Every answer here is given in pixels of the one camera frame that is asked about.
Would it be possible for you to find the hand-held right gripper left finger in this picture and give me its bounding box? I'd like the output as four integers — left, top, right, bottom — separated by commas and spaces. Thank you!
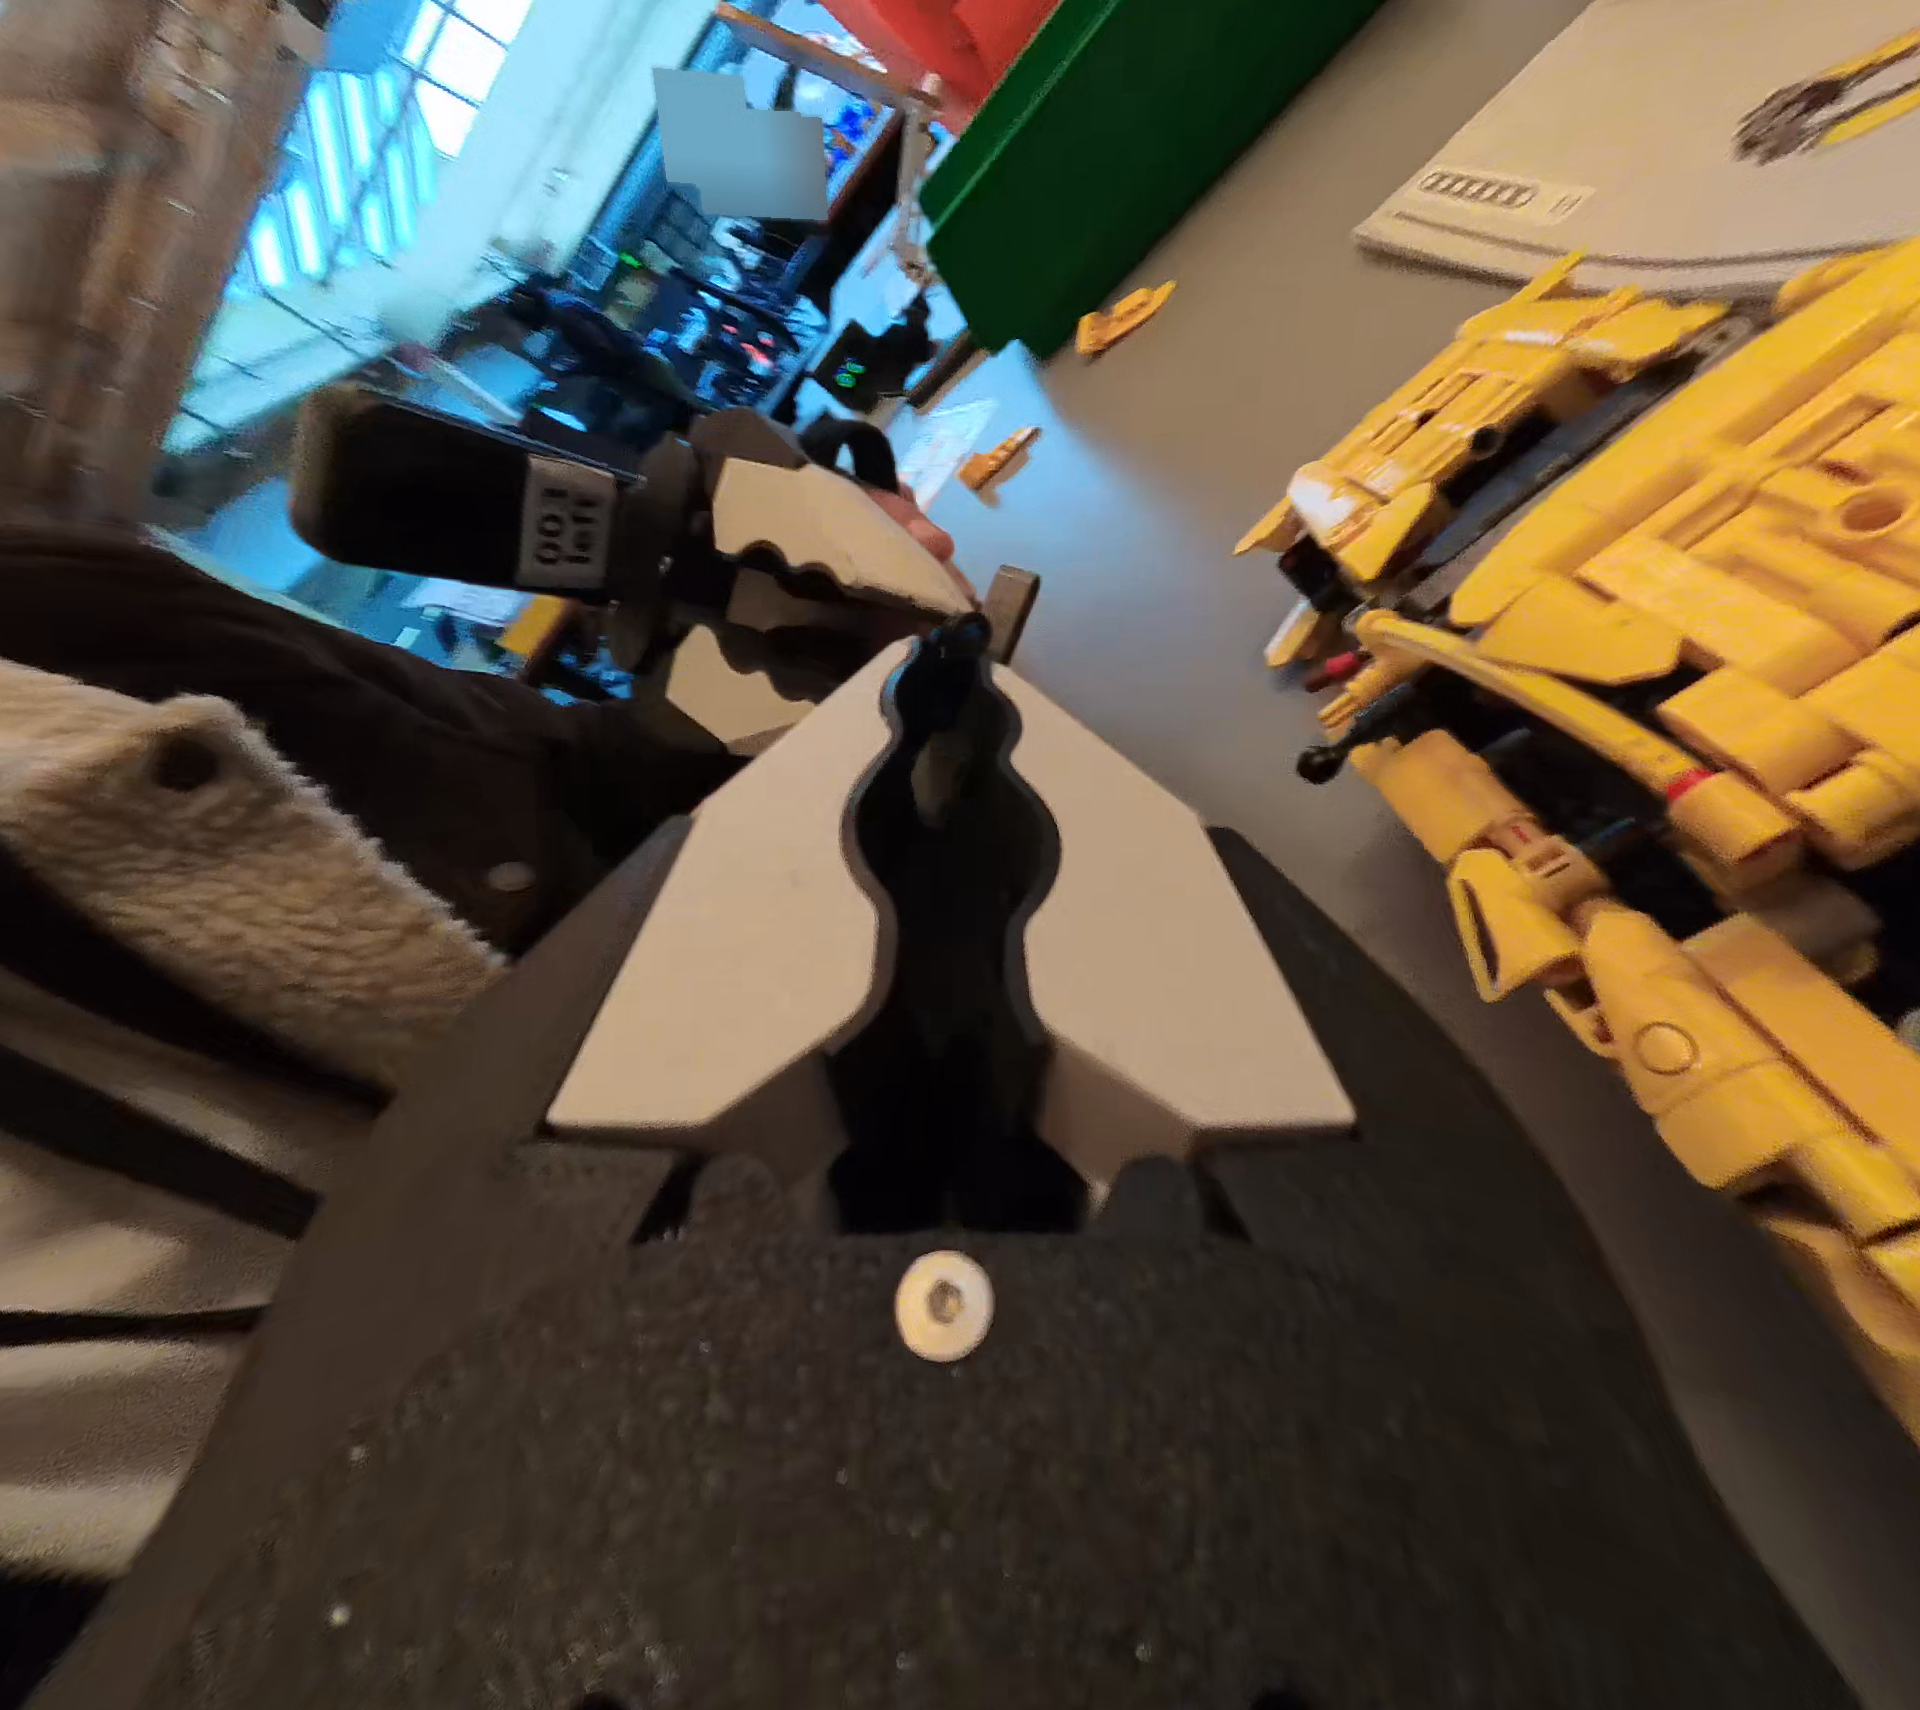
544, 638, 963, 1236

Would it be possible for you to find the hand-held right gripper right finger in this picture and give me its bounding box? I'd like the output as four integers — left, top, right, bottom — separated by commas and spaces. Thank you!
960, 658, 1359, 1231

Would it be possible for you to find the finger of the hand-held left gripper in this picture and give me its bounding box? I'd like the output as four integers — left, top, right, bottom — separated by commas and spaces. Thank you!
708, 455, 982, 619
659, 623, 909, 756

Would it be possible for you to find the wooden board on white arm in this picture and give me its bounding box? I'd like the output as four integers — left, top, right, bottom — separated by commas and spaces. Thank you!
715, 0, 950, 286

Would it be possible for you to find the person's left hand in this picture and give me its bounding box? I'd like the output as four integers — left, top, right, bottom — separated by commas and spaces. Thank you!
860, 487, 963, 572

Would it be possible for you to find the brown fleece-lined jacket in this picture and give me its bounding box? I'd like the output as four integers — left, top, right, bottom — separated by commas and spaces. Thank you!
0, 523, 760, 1098

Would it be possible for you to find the green plastic bin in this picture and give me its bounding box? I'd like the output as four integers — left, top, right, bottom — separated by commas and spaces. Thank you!
918, 0, 1433, 360

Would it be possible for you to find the white striped shirt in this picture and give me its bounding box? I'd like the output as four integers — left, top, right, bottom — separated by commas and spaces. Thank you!
0, 945, 398, 1586

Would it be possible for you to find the yellow toy brick car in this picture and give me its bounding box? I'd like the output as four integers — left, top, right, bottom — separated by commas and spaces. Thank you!
1232, 239, 1920, 1383

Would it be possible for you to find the open instruction booklet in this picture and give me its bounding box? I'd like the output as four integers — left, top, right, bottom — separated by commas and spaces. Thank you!
1355, 0, 1920, 302

